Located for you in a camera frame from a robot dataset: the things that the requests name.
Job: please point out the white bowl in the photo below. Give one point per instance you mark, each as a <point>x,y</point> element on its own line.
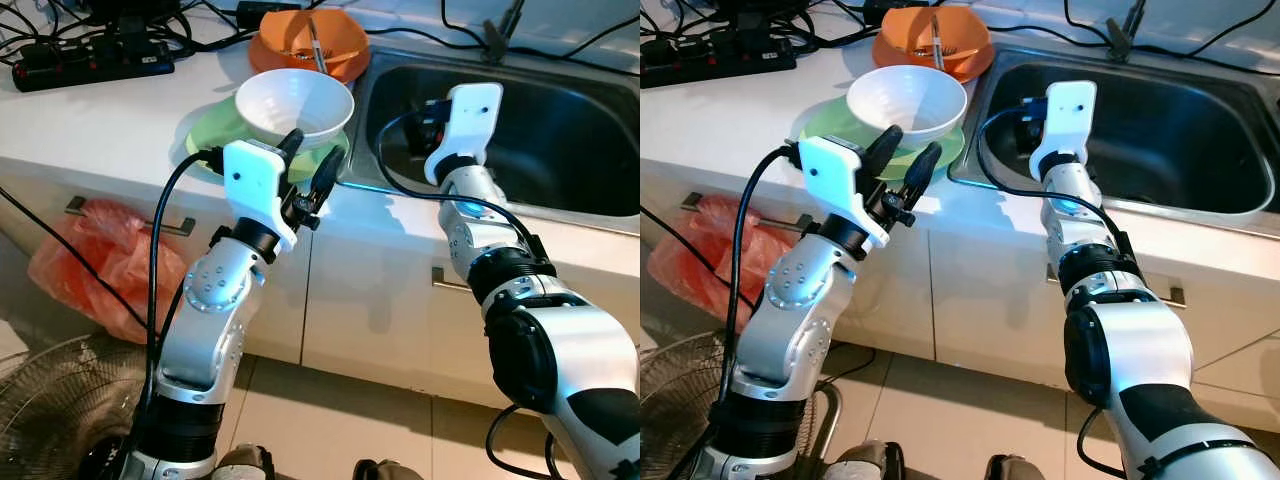
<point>290,100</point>
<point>905,98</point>

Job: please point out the light green plate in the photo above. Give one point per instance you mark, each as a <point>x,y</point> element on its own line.
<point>822,128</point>
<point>210,135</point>

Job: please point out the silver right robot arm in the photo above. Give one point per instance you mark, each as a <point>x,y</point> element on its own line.
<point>560,350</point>
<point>1140,350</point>

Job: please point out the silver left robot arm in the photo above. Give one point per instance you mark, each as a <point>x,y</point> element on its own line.
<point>800,290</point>
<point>215,290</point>

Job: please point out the white kitchen cabinet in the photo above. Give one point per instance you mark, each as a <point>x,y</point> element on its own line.
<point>960,290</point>
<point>370,290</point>

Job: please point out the black clamp stand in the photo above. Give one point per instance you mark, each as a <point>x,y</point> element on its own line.
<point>1120,40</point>
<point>497,42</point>

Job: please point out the silver tipped chopstick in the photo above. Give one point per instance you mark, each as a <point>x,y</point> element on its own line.
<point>316,45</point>
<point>939,42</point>

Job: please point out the orange bowl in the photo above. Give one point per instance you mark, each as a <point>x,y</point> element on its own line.
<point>970,32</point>
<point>345,35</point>

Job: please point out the stainless steel sink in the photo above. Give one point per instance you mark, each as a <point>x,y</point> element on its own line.
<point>1180,130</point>
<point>560,130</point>

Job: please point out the small black plug adapter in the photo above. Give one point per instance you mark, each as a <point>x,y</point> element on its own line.
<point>885,10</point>
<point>255,14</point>

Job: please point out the black power strip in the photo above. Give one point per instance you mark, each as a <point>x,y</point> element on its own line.
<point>90,68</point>
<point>720,62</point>

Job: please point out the red plastic bag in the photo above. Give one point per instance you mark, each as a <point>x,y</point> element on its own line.
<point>710,260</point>
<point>100,270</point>

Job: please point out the large black power adapter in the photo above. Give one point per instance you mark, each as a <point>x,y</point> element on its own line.
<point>130,8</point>
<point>760,6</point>

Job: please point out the dark left robot foot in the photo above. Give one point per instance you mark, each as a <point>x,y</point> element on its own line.
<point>868,463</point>
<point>245,465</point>

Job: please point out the dark robot foot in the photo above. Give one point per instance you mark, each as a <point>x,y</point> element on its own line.
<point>868,463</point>
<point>1015,470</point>
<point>245,465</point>
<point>388,472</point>

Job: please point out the dark right robot foot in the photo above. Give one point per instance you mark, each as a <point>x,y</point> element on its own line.
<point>1015,470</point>
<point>388,472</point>

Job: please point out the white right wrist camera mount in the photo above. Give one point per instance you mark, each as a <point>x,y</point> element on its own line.
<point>1068,108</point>
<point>470,110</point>

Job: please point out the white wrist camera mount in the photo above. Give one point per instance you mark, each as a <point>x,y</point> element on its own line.
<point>250,175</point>
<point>470,110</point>
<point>830,170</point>
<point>1068,108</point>

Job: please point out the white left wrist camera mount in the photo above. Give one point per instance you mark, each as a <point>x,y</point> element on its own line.
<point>830,170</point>
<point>250,175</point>

